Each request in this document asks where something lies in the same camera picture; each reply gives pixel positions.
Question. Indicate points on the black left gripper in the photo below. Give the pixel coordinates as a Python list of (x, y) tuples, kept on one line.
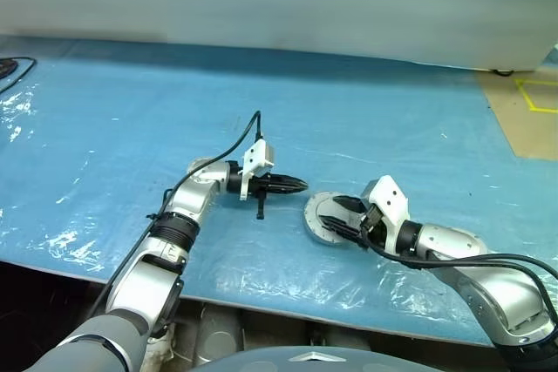
[(258, 189)]

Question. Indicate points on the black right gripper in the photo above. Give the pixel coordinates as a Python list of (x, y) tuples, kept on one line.
[(376, 228)]

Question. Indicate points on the motor housing with copper windings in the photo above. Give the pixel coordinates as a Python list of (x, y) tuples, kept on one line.
[(315, 236)]

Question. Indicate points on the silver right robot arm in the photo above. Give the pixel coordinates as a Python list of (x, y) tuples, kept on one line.
[(501, 293)]

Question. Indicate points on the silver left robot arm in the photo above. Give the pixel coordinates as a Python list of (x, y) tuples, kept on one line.
[(183, 211)]

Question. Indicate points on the grey robot torso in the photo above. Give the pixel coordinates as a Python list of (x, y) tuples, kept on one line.
[(283, 359)]

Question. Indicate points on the blue plastic table sheet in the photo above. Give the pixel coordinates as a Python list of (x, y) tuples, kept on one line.
[(131, 137)]

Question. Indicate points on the grey rounded cylinder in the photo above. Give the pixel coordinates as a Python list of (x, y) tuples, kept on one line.
[(218, 333)]

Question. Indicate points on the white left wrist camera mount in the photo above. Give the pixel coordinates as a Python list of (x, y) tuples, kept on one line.
[(257, 158)]

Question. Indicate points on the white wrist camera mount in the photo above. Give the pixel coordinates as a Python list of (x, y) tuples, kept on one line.
[(390, 202), (257, 158)]

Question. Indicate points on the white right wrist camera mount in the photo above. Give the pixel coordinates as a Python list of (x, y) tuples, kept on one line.
[(390, 202)]

